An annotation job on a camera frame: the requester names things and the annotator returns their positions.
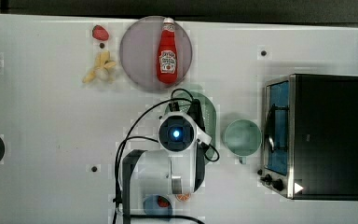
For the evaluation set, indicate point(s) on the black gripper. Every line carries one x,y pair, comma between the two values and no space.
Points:
195,114

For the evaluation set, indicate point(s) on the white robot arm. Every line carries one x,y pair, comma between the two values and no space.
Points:
146,179

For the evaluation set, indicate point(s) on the green mug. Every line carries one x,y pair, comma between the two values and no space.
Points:
243,138

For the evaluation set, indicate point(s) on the red ketchup bottle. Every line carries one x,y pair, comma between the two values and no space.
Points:
167,53

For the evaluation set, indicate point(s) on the grey round plate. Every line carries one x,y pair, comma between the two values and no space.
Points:
138,53

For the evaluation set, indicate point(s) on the orange slice toy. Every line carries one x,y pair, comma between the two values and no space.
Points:
183,197

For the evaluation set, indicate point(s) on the small strawberry in bowl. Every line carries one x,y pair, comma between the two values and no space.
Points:
163,202

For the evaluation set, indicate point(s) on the peeled banana toy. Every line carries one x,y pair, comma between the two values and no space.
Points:
103,66

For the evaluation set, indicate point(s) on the blue bowl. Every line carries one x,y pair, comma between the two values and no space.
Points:
150,206

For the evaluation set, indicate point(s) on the black toaster oven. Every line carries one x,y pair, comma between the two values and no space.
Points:
310,137

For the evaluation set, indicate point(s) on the red strawberry toy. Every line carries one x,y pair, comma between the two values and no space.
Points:
99,33

